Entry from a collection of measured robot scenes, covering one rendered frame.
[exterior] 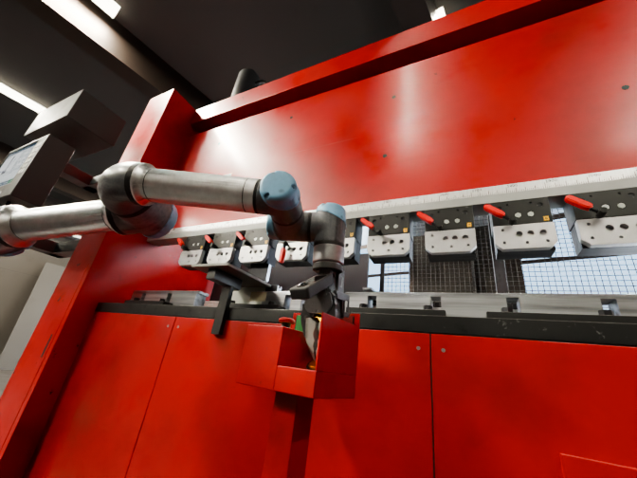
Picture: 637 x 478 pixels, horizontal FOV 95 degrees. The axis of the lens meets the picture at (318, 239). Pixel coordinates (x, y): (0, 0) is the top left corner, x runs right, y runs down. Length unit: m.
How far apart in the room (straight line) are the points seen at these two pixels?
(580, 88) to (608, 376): 0.91
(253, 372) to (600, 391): 0.69
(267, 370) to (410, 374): 0.38
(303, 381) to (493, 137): 1.03
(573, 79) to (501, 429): 1.12
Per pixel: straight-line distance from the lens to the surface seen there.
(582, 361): 0.86
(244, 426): 1.05
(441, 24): 1.79
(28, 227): 1.05
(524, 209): 1.09
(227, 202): 0.64
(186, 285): 2.15
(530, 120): 1.30
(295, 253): 1.19
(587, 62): 1.48
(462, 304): 0.98
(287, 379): 0.61
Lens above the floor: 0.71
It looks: 24 degrees up
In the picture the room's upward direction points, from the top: 8 degrees clockwise
